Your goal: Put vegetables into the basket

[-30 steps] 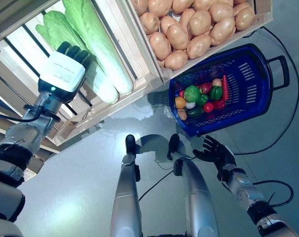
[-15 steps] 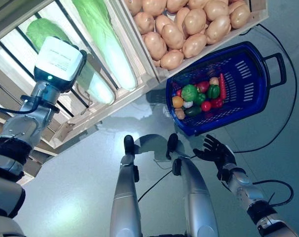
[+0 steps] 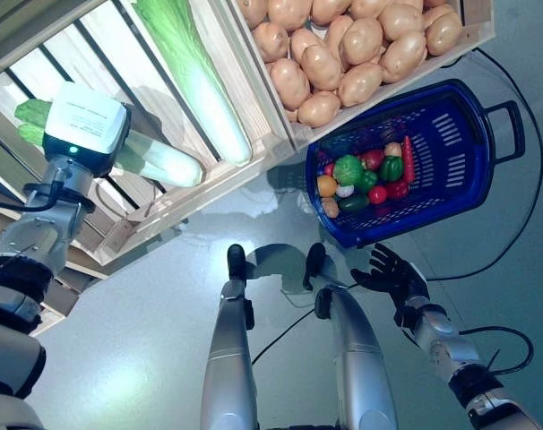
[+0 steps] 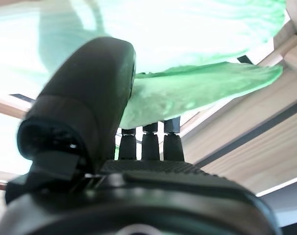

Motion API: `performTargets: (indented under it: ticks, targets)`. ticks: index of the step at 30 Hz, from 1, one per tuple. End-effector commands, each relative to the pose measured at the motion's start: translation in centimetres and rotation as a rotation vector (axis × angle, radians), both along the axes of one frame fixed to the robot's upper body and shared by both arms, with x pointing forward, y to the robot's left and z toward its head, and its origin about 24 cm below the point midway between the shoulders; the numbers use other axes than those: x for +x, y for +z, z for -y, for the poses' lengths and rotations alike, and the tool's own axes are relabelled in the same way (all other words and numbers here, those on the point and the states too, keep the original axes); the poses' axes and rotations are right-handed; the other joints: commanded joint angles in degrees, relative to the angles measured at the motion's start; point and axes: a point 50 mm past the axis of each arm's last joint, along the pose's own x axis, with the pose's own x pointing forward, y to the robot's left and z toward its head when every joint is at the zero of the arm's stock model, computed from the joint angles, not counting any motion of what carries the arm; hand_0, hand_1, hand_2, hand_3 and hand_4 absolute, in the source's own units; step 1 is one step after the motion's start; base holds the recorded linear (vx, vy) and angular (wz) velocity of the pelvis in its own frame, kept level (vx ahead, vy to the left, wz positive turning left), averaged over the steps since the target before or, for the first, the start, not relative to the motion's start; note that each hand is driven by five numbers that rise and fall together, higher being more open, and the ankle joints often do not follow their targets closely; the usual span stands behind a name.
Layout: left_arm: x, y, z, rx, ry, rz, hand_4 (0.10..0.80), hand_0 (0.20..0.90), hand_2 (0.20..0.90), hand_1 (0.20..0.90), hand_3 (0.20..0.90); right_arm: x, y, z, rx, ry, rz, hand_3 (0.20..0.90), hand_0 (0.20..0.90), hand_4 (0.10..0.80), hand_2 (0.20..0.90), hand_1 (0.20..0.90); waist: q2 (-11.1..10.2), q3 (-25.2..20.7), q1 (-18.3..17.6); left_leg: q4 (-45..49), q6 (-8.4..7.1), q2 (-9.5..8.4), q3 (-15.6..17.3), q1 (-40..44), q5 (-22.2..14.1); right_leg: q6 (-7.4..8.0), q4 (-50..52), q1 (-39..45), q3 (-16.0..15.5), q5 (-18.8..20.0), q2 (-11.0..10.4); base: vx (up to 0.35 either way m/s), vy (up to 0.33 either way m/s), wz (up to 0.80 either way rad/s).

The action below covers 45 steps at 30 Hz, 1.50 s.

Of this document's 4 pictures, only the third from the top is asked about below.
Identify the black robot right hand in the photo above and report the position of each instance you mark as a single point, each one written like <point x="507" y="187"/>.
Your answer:
<point x="401" y="282"/>

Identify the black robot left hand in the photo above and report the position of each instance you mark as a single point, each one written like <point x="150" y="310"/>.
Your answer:
<point x="88" y="159"/>

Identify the green white napa cabbage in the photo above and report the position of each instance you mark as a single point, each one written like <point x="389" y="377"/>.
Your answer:
<point x="200" y="89"/>
<point x="173" y="168"/>

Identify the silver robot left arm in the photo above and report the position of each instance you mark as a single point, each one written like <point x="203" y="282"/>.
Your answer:
<point x="38" y="233"/>

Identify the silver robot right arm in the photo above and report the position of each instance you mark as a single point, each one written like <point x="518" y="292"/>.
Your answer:
<point x="442" y="340"/>

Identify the blue plastic shopping basket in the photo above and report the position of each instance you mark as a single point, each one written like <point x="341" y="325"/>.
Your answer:
<point x="471" y="188"/>

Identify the red round tomato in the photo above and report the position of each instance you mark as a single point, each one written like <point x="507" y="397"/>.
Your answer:
<point x="377" y="195"/>

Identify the red bell pepper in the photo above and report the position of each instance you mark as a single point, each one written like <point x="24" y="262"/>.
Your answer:
<point x="397" y="190"/>

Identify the dark green cucumber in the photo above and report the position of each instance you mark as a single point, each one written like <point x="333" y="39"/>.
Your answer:
<point x="353" y="202"/>

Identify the wooden slatted crate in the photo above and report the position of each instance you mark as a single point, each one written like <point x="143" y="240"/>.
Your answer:
<point x="173" y="212"/>

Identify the brown potato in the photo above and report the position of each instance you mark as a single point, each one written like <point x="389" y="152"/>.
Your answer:
<point x="318" y="109"/>
<point x="403" y="57"/>
<point x="360" y="85"/>
<point x="289" y="13"/>
<point x="253" y="11"/>
<point x="321" y="67"/>
<point x="444" y="33"/>
<point x="401" y="21"/>
<point x="289" y="83"/>
<point x="363" y="41"/>
<point x="271" y="41"/>
<point x="330" y="208"/>

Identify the green bell pepper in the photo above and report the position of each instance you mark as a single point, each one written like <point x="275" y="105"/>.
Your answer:
<point x="366" y="181"/>
<point x="392" y="169"/>

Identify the white garlic bulb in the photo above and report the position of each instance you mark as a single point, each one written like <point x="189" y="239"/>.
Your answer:
<point x="345" y="191"/>

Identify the orange fruit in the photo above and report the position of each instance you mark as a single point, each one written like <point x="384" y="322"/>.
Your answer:
<point x="327" y="186"/>

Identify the long red chili pepper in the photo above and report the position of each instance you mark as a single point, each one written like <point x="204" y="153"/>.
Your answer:
<point x="408" y="159"/>

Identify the red apple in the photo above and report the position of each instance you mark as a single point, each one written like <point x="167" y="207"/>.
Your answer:
<point x="373" y="160"/>

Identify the pale onion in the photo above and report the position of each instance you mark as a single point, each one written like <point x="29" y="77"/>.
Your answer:
<point x="393" y="149"/>

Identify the small red cherry tomato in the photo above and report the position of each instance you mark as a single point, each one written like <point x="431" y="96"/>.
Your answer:
<point x="329" y="169"/>

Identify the dark purple eggplant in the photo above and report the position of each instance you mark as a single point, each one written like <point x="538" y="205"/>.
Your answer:
<point x="388" y="135"/>

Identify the wooden potato crate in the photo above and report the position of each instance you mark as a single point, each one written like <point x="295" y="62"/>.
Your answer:
<point x="477" y="27"/>

